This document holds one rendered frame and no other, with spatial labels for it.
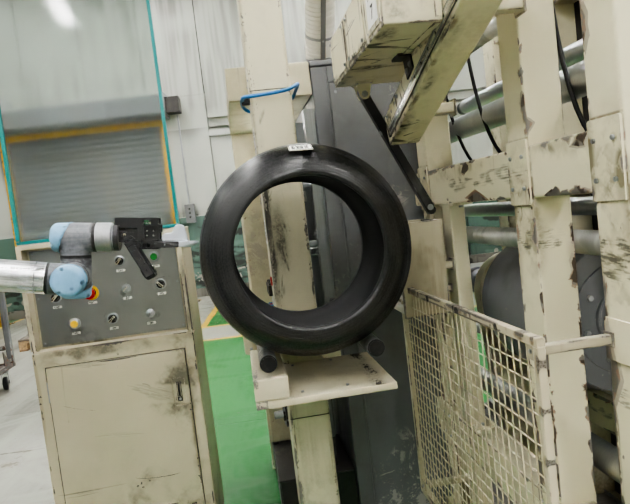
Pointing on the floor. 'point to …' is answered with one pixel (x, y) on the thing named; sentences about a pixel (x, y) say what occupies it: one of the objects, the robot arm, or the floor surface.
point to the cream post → (287, 235)
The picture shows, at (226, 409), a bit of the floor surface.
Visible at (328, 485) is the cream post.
